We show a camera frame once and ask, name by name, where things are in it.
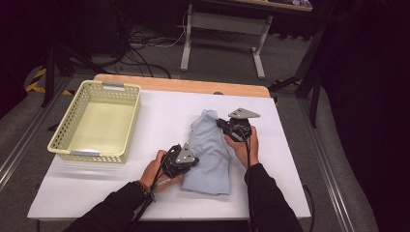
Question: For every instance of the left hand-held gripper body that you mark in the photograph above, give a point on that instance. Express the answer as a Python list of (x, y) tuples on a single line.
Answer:
[(177, 161)]

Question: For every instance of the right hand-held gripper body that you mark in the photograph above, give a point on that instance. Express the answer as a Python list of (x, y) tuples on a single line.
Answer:
[(240, 127)]

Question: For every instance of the light blue tank top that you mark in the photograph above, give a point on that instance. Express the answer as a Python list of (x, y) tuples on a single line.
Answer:
[(209, 167)]

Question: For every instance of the pale yellow plastic basket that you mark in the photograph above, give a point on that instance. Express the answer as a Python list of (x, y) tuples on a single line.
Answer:
[(100, 129)]

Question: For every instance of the person's right hand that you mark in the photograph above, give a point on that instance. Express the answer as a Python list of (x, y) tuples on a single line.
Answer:
[(253, 151)]

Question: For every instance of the person's left hand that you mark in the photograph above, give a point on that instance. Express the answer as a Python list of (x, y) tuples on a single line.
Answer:
[(150, 175)]

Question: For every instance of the wooden table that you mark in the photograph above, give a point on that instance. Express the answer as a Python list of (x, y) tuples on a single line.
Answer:
[(180, 84)]

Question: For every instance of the white table cover sheet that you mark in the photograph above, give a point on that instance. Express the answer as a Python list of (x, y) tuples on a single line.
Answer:
[(167, 106)]

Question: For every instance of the black metal stand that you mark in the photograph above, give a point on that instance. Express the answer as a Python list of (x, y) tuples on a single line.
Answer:
[(314, 106)]

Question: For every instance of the wooden desk with white legs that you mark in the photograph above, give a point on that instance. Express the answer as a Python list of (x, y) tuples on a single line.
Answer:
[(225, 24)]

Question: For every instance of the black curtain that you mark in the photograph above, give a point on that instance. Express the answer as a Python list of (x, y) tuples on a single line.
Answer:
[(16, 48), (370, 112)]

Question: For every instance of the black tripod stand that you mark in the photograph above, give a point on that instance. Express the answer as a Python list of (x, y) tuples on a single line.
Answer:
[(49, 77)]

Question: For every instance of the yellow black floor tape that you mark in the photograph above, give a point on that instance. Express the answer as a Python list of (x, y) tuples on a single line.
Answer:
[(35, 86)]

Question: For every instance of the aluminium floor rail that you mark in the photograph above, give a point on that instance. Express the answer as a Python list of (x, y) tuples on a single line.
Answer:
[(19, 151), (325, 167)]

